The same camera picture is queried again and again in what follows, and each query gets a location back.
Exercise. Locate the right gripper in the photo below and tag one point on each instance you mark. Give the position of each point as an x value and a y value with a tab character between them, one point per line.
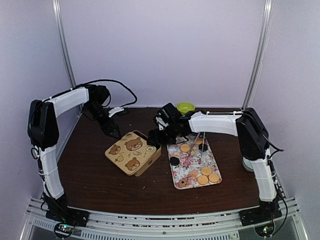
153	135

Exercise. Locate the steel kitchen tongs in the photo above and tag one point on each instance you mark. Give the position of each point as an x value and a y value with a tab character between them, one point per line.
199	139

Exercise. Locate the black sandwich cookie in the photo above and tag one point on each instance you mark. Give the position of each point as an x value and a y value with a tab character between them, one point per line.
174	161
203	147

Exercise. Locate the silver tin lid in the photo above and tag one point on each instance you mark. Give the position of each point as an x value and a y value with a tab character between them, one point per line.
131	151

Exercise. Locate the front aluminium rail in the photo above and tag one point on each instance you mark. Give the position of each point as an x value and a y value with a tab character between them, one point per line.
223	225

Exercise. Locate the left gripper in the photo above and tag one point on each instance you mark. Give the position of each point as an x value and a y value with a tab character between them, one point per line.
112	128

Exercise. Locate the green plastic bowl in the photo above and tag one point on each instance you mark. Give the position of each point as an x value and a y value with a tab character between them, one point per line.
185	107

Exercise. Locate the right aluminium frame post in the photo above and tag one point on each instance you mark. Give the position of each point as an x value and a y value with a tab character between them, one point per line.
260	52

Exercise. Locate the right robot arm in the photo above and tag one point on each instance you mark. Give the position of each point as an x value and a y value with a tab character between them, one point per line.
245	125

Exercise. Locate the floral cookie tray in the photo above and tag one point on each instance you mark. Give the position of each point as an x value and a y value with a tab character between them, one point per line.
191	165

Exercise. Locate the pale ceramic bowl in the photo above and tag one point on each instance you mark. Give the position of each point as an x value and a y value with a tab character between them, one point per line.
247	165

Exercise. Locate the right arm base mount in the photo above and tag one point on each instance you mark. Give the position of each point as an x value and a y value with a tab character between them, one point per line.
263	220

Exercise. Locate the round golden biscuit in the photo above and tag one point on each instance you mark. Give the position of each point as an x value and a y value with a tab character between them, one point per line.
214	178
202	180

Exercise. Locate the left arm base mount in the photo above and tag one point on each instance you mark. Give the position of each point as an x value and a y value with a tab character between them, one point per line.
67	222

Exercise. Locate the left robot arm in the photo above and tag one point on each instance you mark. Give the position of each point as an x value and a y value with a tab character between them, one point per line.
43	132

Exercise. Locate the gold cookie tin box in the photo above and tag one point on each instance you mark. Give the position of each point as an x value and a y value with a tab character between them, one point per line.
145	162

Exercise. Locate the aluminium frame post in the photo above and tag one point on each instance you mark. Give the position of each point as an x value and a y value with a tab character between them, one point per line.
260	52
63	42

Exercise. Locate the left aluminium frame post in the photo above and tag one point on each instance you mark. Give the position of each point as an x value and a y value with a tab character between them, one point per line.
63	42

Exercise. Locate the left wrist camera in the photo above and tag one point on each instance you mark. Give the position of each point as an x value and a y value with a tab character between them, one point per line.
117	111

